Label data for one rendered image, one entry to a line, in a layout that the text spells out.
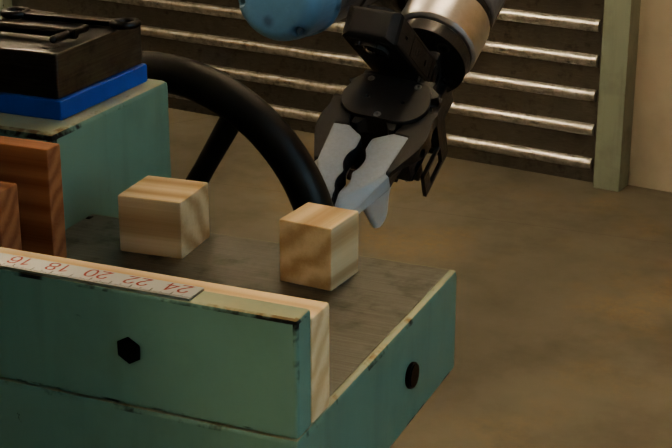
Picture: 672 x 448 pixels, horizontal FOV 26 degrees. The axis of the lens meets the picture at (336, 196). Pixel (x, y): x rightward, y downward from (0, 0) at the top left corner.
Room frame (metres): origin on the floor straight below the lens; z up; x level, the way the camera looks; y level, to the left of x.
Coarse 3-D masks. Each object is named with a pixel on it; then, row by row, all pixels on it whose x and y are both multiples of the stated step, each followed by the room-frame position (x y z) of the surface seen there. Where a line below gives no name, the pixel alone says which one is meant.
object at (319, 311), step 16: (32, 256) 0.63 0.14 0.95; (48, 256) 0.63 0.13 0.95; (128, 272) 0.61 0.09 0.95; (144, 272) 0.61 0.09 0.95; (208, 288) 0.59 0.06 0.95; (224, 288) 0.59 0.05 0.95; (240, 288) 0.59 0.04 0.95; (288, 304) 0.57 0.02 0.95; (304, 304) 0.57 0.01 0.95; (320, 304) 0.57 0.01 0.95; (320, 320) 0.56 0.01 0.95; (320, 336) 0.56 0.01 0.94; (320, 352) 0.56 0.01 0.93; (320, 368) 0.56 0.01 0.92; (320, 384) 0.56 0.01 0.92; (320, 400) 0.56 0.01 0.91
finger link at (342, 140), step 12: (336, 132) 1.08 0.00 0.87; (348, 132) 1.08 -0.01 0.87; (324, 144) 1.07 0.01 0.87; (336, 144) 1.07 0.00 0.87; (348, 144) 1.07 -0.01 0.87; (360, 144) 1.07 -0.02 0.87; (324, 156) 1.06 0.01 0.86; (336, 156) 1.06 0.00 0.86; (348, 156) 1.06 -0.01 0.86; (360, 156) 1.07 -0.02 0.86; (324, 168) 1.05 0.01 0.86; (336, 168) 1.05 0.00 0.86; (348, 168) 1.06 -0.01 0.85; (324, 180) 1.04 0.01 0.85; (336, 180) 1.04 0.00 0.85; (336, 192) 1.03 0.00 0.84
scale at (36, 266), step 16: (0, 256) 0.61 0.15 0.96; (16, 256) 0.61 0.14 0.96; (32, 272) 0.59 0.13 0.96; (48, 272) 0.59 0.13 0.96; (64, 272) 0.59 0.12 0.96; (80, 272) 0.59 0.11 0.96; (96, 272) 0.59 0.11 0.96; (112, 272) 0.59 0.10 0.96; (128, 288) 0.57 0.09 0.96; (144, 288) 0.57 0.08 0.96; (160, 288) 0.57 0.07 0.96; (176, 288) 0.57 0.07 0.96; (192, 288) 0.57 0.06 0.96
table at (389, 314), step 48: (96, 240) 0.78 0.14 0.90; (240, 240) 0.78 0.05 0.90; (288, 288) 0.71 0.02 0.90; (336, 288) 0.71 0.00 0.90; (384, 288) 0.71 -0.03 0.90; (432, 288) 0.71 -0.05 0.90; (336, 336) 0.65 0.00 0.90; (384, 336) 0.65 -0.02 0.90; (432, 336) 0.70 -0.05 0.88; (0, 384) 0.60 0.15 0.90; (336, 384) 0.59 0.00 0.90; (384, 384) 0.63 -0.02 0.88; (432, 384) 0.70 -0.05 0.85; (0, 432) 0.60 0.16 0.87; (48, 432) 0.59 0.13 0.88; (96, 432) 0.58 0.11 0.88; (144, 432) 0.57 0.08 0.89; (192, 432) 0.56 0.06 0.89; (240, 432) 0.55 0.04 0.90; (336, 432) 0.58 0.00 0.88; (384, 432) 0.63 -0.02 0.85
